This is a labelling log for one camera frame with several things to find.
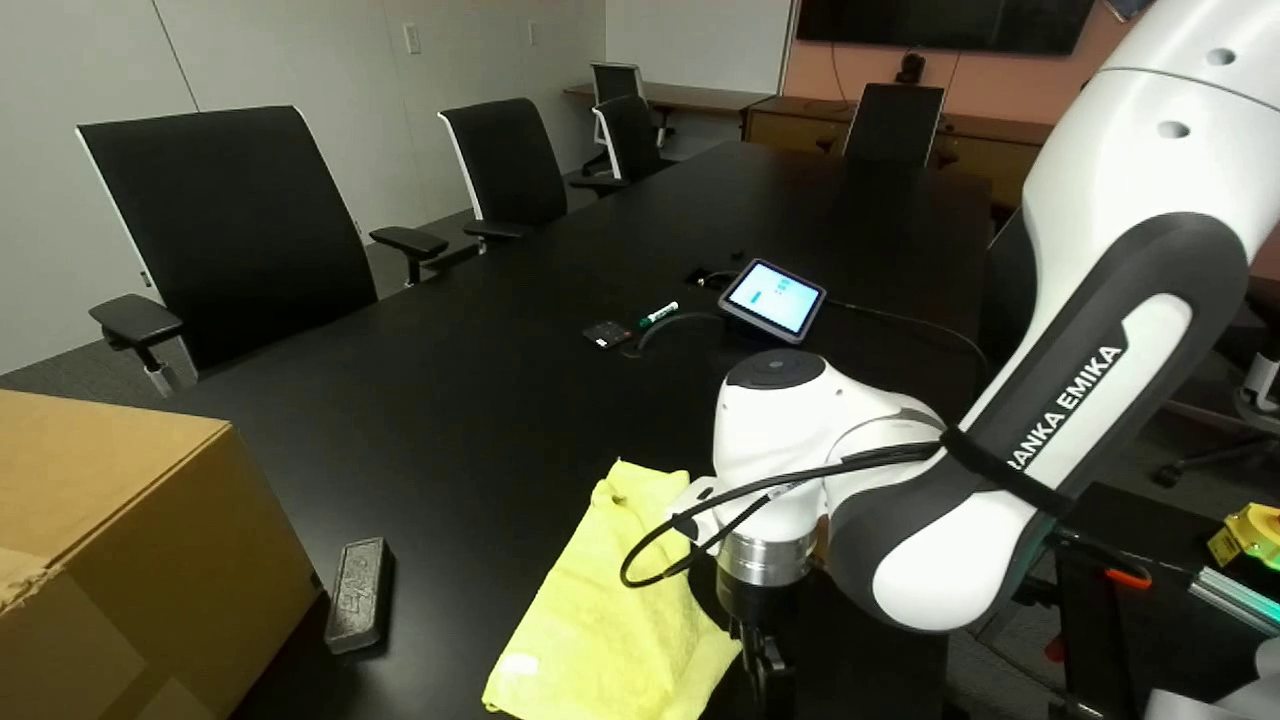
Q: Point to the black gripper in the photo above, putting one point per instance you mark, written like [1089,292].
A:
[765,668]

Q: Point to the yellow cloth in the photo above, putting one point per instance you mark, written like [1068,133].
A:
[598,648]

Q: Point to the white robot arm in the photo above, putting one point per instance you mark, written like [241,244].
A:
[1141,219]

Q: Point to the smartphone with lit screen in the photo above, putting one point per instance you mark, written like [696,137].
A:
[774,301]

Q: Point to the small black adapter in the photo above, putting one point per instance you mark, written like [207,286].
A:
[605,333]

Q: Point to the black equipment cart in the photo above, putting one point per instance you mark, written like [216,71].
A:
[1136,611]

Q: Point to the black remote control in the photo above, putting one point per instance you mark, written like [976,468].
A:
[358,598]

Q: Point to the black office chair far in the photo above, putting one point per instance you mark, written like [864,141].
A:
[626,124]

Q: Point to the black office chair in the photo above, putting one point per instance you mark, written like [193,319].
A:
[626,124]
[241,231]
[510,169]

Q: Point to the black chair at table end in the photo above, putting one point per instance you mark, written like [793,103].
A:
[898,120]

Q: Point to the cardboard box on table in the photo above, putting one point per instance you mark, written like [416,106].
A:
[145,566]

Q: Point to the black office chair near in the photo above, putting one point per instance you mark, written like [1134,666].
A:
[241,231]

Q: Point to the wall television screen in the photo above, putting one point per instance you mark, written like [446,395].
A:
[956,26]

